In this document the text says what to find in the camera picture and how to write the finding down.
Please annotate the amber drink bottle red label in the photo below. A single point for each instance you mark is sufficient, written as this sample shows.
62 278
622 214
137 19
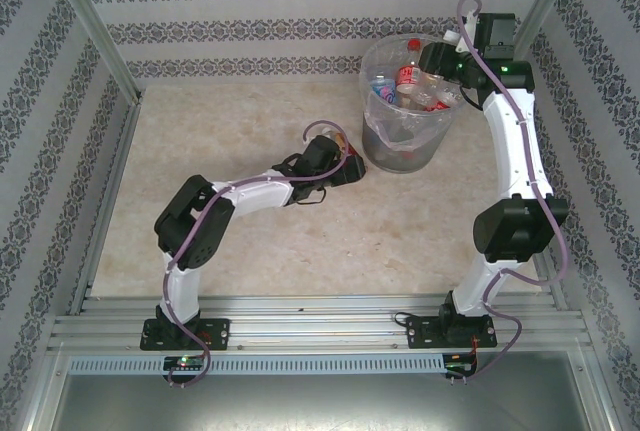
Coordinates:
343 143

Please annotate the clear bottle pink label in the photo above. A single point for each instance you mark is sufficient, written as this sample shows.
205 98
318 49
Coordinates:
384 88

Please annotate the red cap red label bottle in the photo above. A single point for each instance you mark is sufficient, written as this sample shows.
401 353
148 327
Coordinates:
407 73

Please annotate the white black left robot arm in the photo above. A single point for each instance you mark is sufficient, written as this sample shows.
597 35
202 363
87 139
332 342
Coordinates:
250 191

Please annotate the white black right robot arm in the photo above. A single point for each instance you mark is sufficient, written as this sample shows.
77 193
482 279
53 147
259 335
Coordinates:
515 151

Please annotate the clear plastic trash bin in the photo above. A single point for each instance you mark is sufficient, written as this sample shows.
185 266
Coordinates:
400 161

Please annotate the small circuit board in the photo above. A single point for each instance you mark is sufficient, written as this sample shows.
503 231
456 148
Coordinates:
460 363
185 362

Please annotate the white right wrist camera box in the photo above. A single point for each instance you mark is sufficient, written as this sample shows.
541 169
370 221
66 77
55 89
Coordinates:
451 38

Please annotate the aluminium frame post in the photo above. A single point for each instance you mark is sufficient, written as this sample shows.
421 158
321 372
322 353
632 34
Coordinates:
537 16
90 26

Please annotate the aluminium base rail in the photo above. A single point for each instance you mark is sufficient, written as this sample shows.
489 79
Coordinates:
320 326

